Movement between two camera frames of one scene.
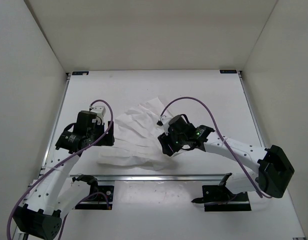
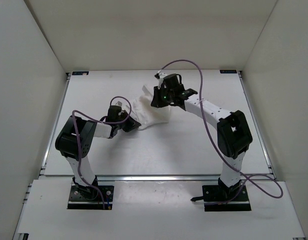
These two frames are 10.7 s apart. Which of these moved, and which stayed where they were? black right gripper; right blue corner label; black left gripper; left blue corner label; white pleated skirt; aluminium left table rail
Moved: black right gripper; white pleated skirt; black left gripper
Stayed: right blue corner label; left blue corner label; aluminium left table rail
